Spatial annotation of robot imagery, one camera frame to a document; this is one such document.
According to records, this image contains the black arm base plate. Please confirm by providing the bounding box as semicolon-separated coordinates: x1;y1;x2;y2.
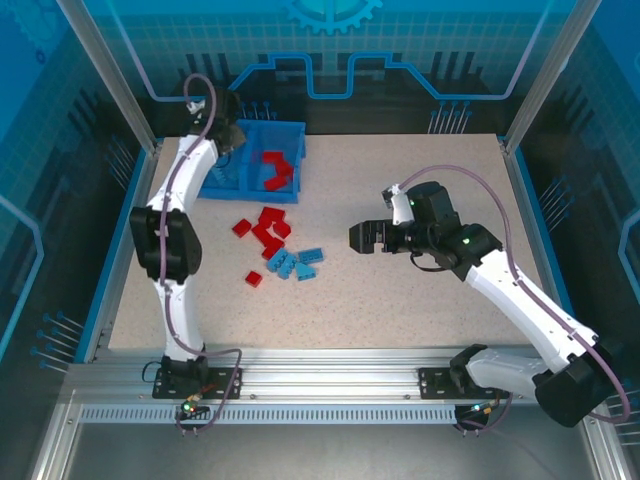
152;366;245;401
418;366;512;401

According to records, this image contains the long red lego brick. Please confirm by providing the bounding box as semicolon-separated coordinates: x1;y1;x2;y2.
259;205;287;227

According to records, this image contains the aluminium frame post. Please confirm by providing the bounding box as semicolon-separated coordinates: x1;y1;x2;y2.
55;0;164;156
501;0;586;156

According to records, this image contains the small green-lit controller board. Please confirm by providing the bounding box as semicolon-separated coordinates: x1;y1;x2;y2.
174;394;209;422
456;398;502;417

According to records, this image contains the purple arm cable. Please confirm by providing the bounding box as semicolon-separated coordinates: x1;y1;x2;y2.
394;166;632;436
160;73;245;437

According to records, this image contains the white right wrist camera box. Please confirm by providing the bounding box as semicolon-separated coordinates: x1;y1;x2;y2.
381;183;415;227

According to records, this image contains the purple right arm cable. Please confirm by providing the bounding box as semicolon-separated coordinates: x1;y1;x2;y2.
394;166;632;436

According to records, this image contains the blue plastic bin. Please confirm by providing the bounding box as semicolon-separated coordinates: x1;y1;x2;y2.
242;121;307;205
196;118;251;201

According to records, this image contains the slotted metal cable duct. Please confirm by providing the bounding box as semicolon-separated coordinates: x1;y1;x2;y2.
78;405;460;426

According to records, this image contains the aluminium frame beam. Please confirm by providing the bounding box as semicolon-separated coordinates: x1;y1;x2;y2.
64;348;591;407

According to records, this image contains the blue table side rail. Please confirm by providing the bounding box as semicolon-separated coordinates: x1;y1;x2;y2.
505;144;581;326
74;140;164;364

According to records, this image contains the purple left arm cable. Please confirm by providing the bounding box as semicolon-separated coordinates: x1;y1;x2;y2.
160;73;245;437

